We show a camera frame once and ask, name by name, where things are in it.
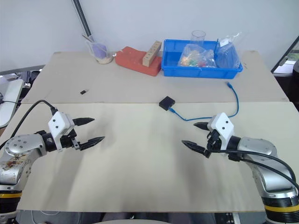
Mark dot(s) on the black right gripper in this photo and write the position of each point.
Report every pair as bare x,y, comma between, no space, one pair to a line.
213,140

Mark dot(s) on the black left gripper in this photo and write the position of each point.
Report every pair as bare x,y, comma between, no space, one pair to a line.
67,140

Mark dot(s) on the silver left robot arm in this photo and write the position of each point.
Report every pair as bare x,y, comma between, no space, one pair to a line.
23,144

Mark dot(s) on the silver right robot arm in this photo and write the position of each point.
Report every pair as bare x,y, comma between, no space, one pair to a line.
264,149

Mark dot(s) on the small black box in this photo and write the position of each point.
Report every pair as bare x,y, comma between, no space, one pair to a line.
167,102

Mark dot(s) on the small black USB dongle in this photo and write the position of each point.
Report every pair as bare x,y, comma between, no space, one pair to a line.
84,91

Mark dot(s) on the blue plastic bin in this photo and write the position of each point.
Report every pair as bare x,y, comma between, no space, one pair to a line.
170,63

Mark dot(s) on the bag of colourful small parts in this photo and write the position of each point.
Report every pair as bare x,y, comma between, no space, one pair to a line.
195,57

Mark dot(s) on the clear jug with purple contents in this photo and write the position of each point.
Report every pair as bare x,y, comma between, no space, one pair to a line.
100,51

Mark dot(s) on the white side desk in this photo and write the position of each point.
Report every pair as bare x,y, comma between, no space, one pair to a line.
9,98

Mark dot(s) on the bag with dark blue contents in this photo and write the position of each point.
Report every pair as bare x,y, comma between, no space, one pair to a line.
227,56

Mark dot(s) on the red brick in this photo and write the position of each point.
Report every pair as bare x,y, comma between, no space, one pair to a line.
130,58

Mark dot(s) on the wooden block with holes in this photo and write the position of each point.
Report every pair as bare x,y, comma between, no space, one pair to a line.
150,54

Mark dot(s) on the clear plastic cup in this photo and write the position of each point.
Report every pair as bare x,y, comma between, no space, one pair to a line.
198,37

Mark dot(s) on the black framed glass cabinet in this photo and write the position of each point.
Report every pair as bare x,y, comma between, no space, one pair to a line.
285,70

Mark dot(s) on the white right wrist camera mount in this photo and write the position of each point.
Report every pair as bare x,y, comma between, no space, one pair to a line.
222,123

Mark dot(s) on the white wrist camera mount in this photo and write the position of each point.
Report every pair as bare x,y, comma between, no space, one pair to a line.
222,123
57,123

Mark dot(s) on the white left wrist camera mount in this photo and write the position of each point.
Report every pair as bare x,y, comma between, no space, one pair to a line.
57,123

